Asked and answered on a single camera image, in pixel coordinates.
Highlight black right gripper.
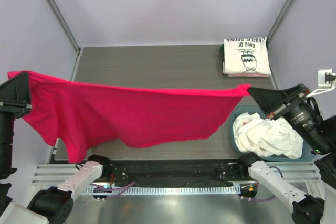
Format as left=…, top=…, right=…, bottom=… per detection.
left=247, top=80, right=331, bottom=151

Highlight red t shirt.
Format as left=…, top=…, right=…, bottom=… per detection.
left=24, top=71, right=248, bottom=163

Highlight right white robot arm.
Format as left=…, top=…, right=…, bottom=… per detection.
left=236, top=82, right=335, bottom=223

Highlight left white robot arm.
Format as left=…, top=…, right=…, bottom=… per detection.
left=1, top=71, right=112, bottom=223

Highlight crumpled white t shirt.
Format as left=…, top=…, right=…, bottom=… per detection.
left=233, top=112, right=303, bottom=159

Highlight folded pink t shirt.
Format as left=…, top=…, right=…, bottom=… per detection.
left=227, top=73, right=270, bottom=78

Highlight folded white printed t shirt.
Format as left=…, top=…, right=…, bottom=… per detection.
left=223, top=37, right=271, bottom=75

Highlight blue plastic basket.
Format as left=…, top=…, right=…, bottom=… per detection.
left=229, top=105, right=314, bottom=162

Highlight folded dark green t shirt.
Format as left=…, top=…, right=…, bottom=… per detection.
left=219, top=44, right=225, bottom=63

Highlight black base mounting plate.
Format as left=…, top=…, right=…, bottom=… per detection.
left=94, top=159, right=254, bottom=188

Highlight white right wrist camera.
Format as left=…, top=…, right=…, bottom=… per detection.
left=307, top=69, right=335, bottom=98

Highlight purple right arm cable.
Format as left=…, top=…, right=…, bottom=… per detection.
left=241, top=165, right=284, bottom=204

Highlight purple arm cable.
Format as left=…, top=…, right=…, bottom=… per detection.
left=89, top=180, right=136, bottom=196
left=241, top=165, right=284, bottom=204

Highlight aluminium rail frame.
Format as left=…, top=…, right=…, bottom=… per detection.
left=33, top=162, right=321, bottom=184

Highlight left aluminium corner post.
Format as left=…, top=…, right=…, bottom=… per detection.
left=46, top=0, right=81, bottom=55

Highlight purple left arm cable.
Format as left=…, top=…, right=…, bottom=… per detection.
left=89, top=180, right=136, bottom=196

